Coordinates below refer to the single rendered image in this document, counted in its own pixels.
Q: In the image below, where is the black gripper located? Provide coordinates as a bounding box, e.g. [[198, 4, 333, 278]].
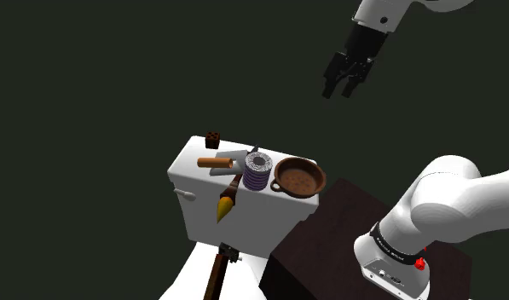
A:
[[321, 21, 389, 101]]

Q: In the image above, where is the purple white striped roll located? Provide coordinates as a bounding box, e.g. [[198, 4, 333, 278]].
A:
[[242, 151, 275, 192]]

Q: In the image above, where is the grey flat sheet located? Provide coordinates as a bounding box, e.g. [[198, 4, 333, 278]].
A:
[[209, 149, 250, 176]]

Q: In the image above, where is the small brown block with holes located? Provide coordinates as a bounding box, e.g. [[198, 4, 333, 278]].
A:
[[205, 131, 222, 150]]

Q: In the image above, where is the brown cylinder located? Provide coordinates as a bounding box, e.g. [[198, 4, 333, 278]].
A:
[[196, 157, 234, 170]]

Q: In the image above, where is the white toilet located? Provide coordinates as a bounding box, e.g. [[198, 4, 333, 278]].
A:
[[158, 135, 321, 300]]

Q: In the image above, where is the dark robot stand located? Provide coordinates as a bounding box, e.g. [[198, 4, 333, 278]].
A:
[[258, 177, 474, 300]]

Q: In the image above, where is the brown brush with yellow tip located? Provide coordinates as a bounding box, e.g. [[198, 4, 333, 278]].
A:
[[215, 144, 260, 224]]

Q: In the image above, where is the brown bowl with handle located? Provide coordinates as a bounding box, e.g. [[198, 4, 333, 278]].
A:
[[269, 157, 327, 199]]

